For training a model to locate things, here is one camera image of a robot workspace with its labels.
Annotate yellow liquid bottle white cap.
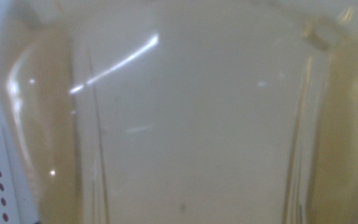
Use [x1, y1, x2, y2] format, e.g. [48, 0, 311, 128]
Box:
[0, 0, 358, 224]

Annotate white perforated plastic basket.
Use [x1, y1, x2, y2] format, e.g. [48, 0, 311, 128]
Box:
[0, 62, 40, 224]

